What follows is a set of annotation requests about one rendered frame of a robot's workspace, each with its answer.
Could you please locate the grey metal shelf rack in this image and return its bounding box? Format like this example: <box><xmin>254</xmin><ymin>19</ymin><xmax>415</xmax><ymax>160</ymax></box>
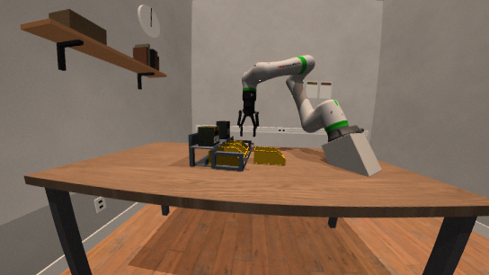
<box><xmin>189</xmin><ymin>133</ymin><xmax>253</xmax><ymax>172</ymax></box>

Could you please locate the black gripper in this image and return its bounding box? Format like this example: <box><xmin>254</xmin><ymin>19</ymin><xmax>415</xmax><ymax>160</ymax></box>
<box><xmin>237</xmin><ymin>100</ymin><xmax>259</xmax><ymax>137</ymax></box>

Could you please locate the yellow bin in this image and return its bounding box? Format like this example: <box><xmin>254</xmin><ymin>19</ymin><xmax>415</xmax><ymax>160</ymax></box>
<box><xmin>226</xmin><ymin>140</ymin><xmax>249</xmax><ymax>154</ymax></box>
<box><xmin>253</xmin><ymin>146</ymin><xmax>286</xmax><ymax>165</ymax></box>
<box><xmin>209</xmin><ymin>147</ymin><xmax>242</xmax><ymax>166</ymax></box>
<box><xmin>220</xmin><ymin>143</ymin><xmax>247</xmax><ymax>158</ymax></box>

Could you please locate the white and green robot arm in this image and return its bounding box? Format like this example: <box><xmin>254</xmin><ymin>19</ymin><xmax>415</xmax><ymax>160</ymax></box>
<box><xmin>242</xmin><ymin>55</ymin><xmax>364</xmax><ymax>142</ymax></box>

